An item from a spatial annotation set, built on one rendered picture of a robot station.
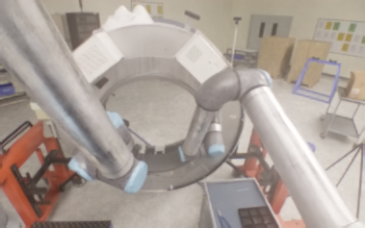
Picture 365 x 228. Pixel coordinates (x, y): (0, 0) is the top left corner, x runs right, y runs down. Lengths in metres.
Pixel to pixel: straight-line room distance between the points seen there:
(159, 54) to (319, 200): 1.03
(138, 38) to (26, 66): 0.95
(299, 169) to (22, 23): 0.60
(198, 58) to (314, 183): 0.82
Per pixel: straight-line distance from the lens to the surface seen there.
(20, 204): 2.04
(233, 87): 0.66
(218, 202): 1.57
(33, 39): 0.29
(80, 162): 0.61
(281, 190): 1.91
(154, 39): 1.20
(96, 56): 1.10
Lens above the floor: 1.89
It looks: 28 degrees down
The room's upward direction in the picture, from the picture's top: 2 degrees clockwise
